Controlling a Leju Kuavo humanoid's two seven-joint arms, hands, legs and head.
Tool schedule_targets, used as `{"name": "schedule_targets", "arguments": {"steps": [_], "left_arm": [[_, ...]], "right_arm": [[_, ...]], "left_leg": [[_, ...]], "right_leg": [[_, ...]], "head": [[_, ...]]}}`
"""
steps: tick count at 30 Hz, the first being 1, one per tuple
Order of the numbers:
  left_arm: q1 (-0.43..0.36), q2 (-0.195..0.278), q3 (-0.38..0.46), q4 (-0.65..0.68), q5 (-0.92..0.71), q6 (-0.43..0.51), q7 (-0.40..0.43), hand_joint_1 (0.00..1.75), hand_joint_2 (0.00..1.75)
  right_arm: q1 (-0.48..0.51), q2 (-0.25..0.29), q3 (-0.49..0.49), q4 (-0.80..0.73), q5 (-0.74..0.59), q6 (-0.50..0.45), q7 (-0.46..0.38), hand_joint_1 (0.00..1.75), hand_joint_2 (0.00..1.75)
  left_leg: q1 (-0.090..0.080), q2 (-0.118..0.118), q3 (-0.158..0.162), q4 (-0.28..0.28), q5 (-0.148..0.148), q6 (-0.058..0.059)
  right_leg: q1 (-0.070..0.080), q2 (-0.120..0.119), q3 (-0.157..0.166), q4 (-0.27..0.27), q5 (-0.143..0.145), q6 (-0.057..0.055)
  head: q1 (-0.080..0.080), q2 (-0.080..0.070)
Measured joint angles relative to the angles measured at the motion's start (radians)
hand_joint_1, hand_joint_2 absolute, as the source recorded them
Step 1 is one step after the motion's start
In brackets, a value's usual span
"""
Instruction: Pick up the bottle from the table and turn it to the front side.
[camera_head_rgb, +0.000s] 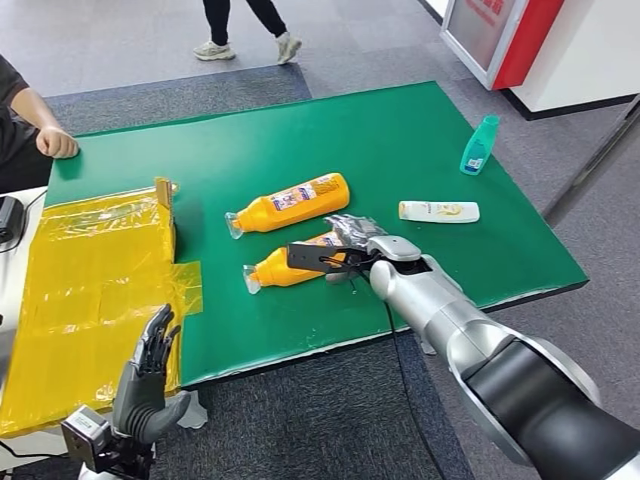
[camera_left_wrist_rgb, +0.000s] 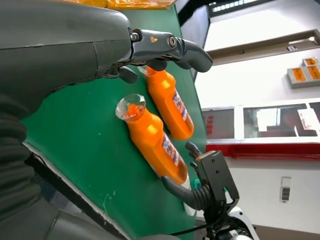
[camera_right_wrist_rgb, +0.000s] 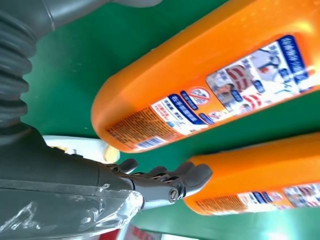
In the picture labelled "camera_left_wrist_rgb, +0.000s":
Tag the teal bottle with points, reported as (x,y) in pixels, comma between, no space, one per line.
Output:
(197,184)

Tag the small grey vent plate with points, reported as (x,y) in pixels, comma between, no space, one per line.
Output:
(285,192)

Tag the red white glass cabinet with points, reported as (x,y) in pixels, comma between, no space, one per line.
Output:
(263,150)

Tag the brown framed door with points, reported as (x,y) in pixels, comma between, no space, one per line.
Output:
(250,49)

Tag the orange bottle with clear cap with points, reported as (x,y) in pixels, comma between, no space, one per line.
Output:
(149,136)
(164,96)

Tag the grey wall panel orange signs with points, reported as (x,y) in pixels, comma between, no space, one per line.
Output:
(302,74)

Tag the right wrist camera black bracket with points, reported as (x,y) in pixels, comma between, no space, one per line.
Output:
(217,175)

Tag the dark framed barred window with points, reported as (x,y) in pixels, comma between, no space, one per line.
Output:
(232,5)

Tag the white shampoo bottle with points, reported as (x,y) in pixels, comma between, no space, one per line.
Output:
(189,208)

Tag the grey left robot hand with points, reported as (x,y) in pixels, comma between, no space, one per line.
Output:
(55,49)

